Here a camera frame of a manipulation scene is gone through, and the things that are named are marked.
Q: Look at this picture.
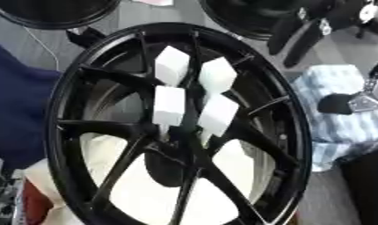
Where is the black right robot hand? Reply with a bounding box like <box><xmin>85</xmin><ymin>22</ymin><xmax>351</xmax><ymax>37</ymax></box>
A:
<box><xmin>265</xmin><ymin>0</ymin><xmax>378</xmax><ymax>116</ymax></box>

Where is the thin white cable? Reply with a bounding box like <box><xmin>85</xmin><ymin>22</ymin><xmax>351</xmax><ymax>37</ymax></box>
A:
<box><xmin>21</xmin><ymin>25</ymin><xmax>62</xmax><ymax>72</ymax></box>

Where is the white paper sheet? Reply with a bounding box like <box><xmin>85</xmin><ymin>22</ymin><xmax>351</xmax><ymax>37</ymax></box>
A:
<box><xmin>130</xmin><ymin>0</ymin><xmax>176</xmax><ymax>7</ymax></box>

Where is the black bracket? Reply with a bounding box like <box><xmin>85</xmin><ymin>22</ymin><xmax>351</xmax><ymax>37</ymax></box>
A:
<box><xmin>64</xmin><ymin>25</ymin><xmax>109</xmax><ymax>49</ymax></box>

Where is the black spoked wheel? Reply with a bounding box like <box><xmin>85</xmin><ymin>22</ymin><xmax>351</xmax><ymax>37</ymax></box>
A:
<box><xmin>44</xmin><ymin>22</ymin><xmax>314</xmax><ymax>225</ymax></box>

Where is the white pin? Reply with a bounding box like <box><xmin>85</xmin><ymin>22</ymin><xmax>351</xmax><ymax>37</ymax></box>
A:
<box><xmin>195</xmin><ymin>93</ymin><xmax>242</xmax><ymax>148</ymax></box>
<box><xmin>150</xmin><ymin>85</ymin><xmax>188</xmax><ymax>136</ymax></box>
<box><xmin>153</xmin><ymin>45</ymin><xmax>193</xmax><ymax>88</ymax></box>
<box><xmin>196</xmin><ymin>56</ymin><xmax>238</xmax><ymax>95</ymax></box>

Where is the blue white striped cloth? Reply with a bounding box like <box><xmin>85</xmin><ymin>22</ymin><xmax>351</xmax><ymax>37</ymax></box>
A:
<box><xmin>290</xmin><ymin>64</ymin><xmax>378</xmax><ymax>173</ymax></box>

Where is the red box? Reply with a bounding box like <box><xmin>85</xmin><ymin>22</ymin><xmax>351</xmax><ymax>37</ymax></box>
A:
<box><xmin>19</xmin><ymin>178</ymin><xmax>57</xmax><ymax>225</ymax></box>

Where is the black round wheel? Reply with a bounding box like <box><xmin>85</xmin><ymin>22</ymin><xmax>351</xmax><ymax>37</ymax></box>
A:
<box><xmin>0</xmin><ymin>0</ymin><xmax>123</xmax><ymax>31</ymax></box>
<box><xmin>198</xmin><ymin>0</ymin><xmax>302</xmax><ymax>41</ymax></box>

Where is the white foam block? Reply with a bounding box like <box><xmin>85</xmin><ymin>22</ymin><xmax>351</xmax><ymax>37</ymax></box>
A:
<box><xmin>21</xmin><ymin>131</ymin><xmax>279</xmax><ymax>225</ymax></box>

